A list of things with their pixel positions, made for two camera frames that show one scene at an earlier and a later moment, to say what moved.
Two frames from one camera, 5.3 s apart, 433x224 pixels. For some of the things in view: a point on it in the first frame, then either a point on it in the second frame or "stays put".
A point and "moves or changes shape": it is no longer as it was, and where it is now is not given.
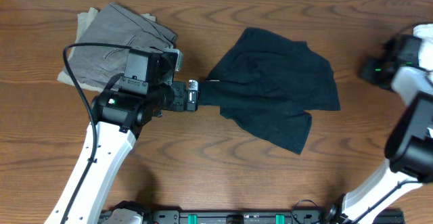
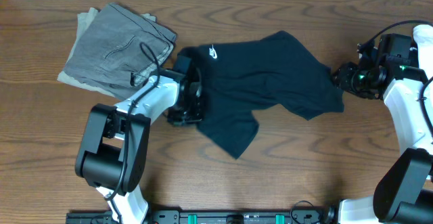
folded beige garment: x=85 y=19 stays put
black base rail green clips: x=235 y=216 stays put
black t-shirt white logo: x=270 y=87 moves or changes shape
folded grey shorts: x=100 y=57 stays put
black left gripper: x=180 y=91 to x=199 y=116
